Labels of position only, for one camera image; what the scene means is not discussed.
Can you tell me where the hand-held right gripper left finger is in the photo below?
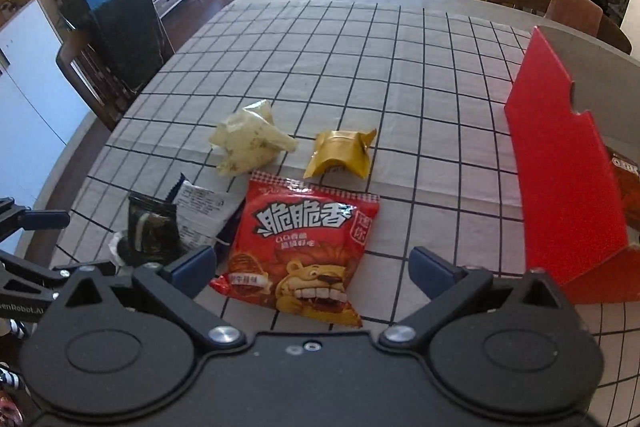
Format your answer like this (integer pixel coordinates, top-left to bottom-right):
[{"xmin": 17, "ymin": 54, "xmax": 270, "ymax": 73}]
[{"xmin": 59, "ymin": 246, "xmax": 246, "ymax": 348}]

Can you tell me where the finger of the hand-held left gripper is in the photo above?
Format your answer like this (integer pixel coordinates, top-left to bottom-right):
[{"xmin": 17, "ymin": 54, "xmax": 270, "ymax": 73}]
[
  {"xmin": 0, "ymin": 249, "xmax": 96, "ymax": 292},
  {"xmin": 0, "ymin": 198, "xmax": 71, "ymax": 240}
]

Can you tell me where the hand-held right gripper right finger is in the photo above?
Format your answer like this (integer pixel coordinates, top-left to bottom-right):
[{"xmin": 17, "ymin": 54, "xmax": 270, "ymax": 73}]
[{"xmin": 379, "ymin": 247, "xmax": 576, "ymax": 348}]

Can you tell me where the dark brown snack packet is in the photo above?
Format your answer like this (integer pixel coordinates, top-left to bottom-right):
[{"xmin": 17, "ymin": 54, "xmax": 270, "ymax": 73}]
[{"xmin": 127, "ymin": 193, "xmax": 185, "ymax": 265}]

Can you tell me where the white blue snack packet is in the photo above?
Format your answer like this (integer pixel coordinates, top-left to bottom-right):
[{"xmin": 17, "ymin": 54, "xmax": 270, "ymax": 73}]
[{"xmin": 167, "ymin": 174, "xmax": 248, "ymax": 253}]

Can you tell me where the red lion snack packet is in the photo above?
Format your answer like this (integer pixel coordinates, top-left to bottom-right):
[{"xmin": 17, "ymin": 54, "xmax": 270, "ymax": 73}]
[{"xmin": 209, "ymin": 172, "xmax": 381, "ymax": 329}]

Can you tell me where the pale yellow snack packet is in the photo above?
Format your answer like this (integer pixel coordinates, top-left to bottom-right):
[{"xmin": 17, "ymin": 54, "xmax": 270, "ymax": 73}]
[{"xmin": 208, "ymin": 99, "xmax": 299, "ymax": 178}]

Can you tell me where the gold yellow snack packet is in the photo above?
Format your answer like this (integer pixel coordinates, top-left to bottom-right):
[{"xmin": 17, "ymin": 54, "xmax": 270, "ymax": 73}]
[{"xmin": 303, "ymin": 128, "xmax": 377, "ymax": 180}]

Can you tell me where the red cardboard box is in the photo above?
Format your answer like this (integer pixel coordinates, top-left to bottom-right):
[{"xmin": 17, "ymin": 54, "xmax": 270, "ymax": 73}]
[{"xmin": 504, "ymin": 26, "xmax": 640, "ymax": 305}]

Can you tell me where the orange brown snack packet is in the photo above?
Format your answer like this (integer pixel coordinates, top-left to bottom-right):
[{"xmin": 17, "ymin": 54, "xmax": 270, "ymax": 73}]
[{"xmin": 605, "ymin": 146, "xmax": 640, "ymax": 233}]

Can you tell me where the white cabinet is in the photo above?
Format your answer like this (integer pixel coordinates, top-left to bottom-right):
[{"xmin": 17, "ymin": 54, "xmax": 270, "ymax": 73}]
[{"xmin": 0, "ymin": 0, "xmax": 93, "ymax": 208}]

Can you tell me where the dark wooden chair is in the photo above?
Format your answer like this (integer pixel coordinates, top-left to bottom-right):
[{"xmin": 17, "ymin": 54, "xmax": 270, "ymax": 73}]
[{"xmin": 55, "ymin": 0, "xmax": 176, "ymax": 132}]

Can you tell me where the black cloth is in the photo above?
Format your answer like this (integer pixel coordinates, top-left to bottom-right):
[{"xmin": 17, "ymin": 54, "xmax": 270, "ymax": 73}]
[{"xmin": 87, "ymin": 0, "xmax": 168, "ymax": 92}]

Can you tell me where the pink cloth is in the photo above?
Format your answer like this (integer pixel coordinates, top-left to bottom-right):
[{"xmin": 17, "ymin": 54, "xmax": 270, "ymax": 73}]
[{"xmin": 545, "ymin": 0, "xmax": 604, "ymax": 38}]

